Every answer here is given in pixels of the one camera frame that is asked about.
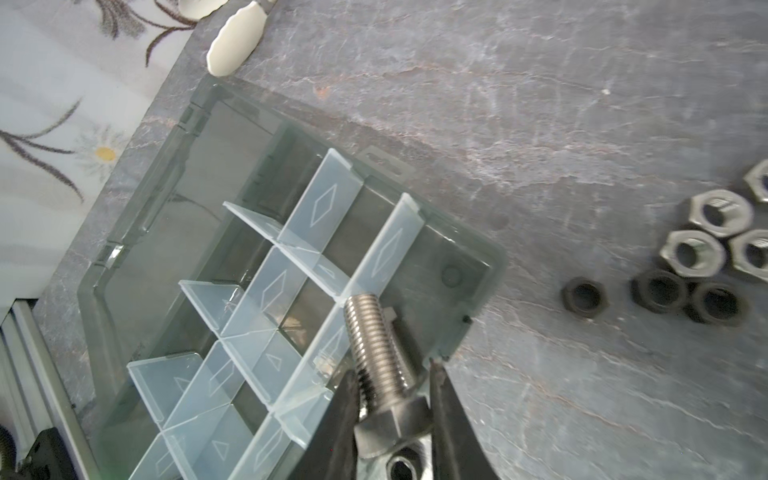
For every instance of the cream silicone kitchen tongs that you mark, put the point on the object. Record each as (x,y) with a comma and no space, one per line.
(237,38)

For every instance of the transparent grey organizer box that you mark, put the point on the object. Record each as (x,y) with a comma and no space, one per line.
(214,313)

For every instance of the silver hex nut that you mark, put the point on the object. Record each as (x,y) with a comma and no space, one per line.
(723,213)
(693,254)
(756,182)
(748,253)

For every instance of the silver hex bolt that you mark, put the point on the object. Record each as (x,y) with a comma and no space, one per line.
(394,416)

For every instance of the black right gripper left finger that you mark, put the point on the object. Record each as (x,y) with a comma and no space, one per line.
(332,452)

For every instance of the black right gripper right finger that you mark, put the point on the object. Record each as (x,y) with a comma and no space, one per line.
(456,450)

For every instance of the black hex nut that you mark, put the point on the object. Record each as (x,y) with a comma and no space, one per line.
(716,303)
(659,291)
(584,297)

